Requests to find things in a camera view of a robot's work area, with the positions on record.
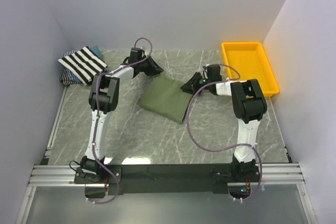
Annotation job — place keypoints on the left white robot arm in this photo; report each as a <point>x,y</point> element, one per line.
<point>103,100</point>

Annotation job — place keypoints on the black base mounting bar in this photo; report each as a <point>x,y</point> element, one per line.
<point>169,178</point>

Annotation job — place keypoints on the black white striped tank top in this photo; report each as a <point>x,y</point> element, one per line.
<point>66,62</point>

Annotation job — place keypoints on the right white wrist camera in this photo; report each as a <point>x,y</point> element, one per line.
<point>213,73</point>

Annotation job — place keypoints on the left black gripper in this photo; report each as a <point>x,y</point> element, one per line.
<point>155,68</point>

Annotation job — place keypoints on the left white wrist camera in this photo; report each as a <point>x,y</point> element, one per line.
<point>136,55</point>

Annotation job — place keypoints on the yellow plastic tray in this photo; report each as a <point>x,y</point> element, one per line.
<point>251,62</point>

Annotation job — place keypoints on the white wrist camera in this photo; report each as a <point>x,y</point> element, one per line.
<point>136,55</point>
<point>213,73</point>

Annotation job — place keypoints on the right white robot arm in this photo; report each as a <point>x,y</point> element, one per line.
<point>249,106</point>

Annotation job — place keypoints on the green motorcycle tank top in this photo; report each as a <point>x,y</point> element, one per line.
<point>165,97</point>

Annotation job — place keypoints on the thin striped navy tank top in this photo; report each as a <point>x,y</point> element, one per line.
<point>67,78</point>

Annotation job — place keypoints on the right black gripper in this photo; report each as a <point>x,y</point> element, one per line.
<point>191,86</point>

